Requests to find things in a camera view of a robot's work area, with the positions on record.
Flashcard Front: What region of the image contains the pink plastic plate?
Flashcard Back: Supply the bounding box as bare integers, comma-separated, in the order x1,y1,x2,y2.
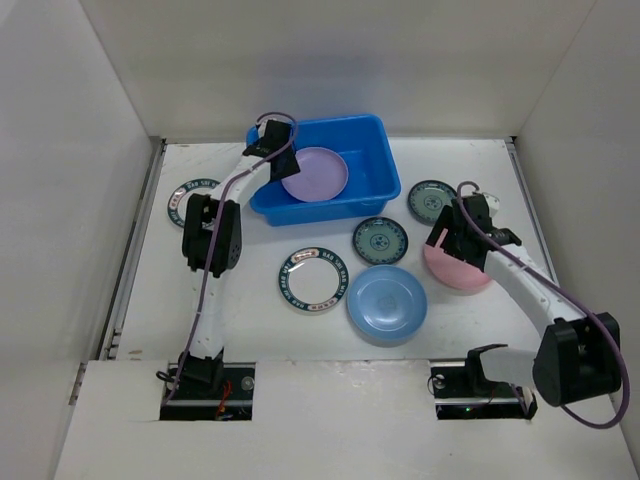
423,229,492,292

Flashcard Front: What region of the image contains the purple plastic plate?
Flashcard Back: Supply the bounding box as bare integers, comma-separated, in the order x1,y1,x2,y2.
281,147,349,203

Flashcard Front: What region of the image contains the white plate green lettered rim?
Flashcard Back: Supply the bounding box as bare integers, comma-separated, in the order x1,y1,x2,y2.
277,247,350,315

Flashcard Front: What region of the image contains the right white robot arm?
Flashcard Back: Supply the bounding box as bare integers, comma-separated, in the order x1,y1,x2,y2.
426,194,623,407

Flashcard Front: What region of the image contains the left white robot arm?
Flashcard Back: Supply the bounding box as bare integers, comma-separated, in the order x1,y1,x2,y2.
165,112,300,400

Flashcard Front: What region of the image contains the teal patterned plate near bin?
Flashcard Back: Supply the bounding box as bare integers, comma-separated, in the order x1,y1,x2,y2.
352,216,409,265

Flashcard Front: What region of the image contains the blue plastic bin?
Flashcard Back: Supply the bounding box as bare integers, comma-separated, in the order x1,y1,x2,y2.
250,114,401,226

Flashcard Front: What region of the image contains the teal patterned plate far right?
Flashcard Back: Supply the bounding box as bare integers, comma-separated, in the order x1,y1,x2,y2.
407,180,456,226

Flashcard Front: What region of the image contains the light blue plastic plate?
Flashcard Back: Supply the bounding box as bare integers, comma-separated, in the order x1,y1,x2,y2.
347,265,429,346

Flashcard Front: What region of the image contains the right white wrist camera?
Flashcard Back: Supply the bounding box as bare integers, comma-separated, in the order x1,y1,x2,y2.
482,192,500,218

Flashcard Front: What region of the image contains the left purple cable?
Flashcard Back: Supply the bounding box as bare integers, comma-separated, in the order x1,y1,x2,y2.
155,111,300,407

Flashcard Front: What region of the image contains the purple cable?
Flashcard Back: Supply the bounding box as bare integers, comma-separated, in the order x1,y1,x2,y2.
155,111,300,407
455,180,629,431

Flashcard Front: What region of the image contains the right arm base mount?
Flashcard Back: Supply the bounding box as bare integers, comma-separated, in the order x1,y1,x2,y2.
427,360,538,421

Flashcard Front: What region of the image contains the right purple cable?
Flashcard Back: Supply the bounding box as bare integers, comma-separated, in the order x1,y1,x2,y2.
455,180,629,431

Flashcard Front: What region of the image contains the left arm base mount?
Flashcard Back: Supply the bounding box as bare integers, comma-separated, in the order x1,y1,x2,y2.
159,363,256,422

